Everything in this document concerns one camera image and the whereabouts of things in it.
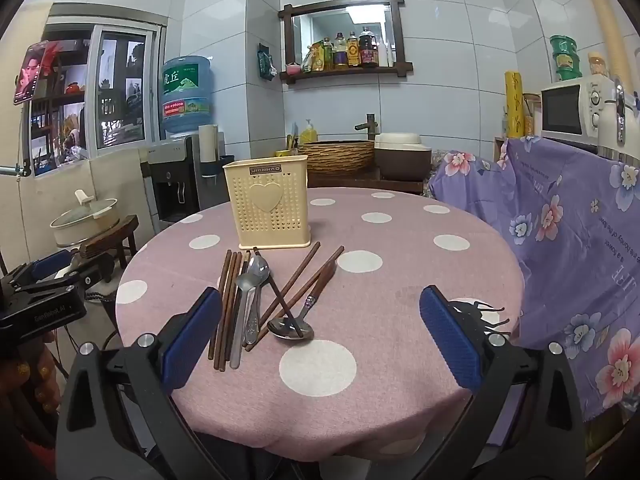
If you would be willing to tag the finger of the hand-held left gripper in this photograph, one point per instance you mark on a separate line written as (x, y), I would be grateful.
(52, 264)
(90, 276)

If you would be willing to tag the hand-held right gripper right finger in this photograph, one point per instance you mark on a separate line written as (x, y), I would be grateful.
(450, 345)

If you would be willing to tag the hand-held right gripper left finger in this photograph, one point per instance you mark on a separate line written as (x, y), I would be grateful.
(192, 342)

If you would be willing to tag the black chopstick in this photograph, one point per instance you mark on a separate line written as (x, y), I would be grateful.
(282, 300)

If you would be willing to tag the cream perforated utensil holder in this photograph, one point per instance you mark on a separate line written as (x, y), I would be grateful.
(265, 205)

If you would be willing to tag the person's left forearm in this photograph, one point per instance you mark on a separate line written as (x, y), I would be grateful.
(22, 442)

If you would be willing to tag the person's left hand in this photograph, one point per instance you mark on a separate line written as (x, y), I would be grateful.
(35, 380)

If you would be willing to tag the dark wooden stool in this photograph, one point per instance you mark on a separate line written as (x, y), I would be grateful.
(112, 237)

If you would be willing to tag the cream pot with lid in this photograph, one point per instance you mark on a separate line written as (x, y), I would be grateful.
(85, 220)

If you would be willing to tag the water dispenser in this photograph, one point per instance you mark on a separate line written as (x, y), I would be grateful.
(172, 180)

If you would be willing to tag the purple floral cloth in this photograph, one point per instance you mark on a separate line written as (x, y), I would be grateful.
(570, 240)

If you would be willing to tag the teal paper roll holder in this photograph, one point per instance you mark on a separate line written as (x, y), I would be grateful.
(220, 165)

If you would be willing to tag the dark wooden cabinet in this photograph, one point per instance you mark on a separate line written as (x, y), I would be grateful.
(370, 182)

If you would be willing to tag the sliding glass window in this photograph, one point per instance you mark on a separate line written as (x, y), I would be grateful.
(120, 90)

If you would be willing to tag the smartphone on holder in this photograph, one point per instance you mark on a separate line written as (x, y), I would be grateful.
(29, 72)

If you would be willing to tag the white and brown rice cooker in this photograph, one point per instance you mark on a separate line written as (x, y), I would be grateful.
(402, 157)

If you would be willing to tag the light wooden box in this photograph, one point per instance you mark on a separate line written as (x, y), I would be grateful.
(501, 149)

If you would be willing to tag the blue water jug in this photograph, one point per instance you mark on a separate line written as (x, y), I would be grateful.
(186, 95)

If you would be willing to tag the red hanging decoration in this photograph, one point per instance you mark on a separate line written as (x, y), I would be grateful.
(52, 57)

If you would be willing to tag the yellow cup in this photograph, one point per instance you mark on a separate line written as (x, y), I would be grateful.
(282, 152)

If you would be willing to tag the woven rim wash basin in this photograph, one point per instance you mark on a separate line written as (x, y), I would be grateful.
(337, 157)

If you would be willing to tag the bronze faucet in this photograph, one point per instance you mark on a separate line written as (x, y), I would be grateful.
(369, 124)

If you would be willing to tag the yellow soap bottle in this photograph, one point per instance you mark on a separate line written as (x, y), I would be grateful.
(308, 132)

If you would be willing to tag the wood framed glass jar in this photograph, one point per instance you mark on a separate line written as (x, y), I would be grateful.
(531, 115)

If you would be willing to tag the yellow printed roll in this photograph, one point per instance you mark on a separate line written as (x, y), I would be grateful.
(513, 105)

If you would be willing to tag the white microwave oven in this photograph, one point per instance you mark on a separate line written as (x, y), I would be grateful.
(562, 110)

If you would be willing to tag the small pink bowl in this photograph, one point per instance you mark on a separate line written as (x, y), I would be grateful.
(293, 67)

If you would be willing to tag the white plastic bottle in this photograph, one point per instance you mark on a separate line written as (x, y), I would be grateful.
(384, 55)

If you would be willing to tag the dark soy sauce bottle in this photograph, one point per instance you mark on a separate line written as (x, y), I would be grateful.
(368, 47)

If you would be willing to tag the yellow oil bottle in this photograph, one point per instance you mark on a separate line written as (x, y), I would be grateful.
(353, 51)

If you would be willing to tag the stack of green cups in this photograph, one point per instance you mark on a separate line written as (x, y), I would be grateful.
(565, 57)

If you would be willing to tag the yellow green snack packet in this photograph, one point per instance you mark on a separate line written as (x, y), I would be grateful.
(317, 57)

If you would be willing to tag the oil bottle purple label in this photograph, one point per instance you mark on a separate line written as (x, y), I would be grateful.
(340, 52)

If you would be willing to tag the green bottle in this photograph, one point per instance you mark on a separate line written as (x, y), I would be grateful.
(328, 55)

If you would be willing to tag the dark wood framed mirror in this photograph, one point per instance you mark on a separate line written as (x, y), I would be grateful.
(345, 15)

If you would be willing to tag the cream ribbed tube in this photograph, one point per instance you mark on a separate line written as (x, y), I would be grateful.
(607, 20)

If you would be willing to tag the green wall packet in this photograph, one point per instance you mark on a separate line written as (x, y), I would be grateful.
(265, 62)

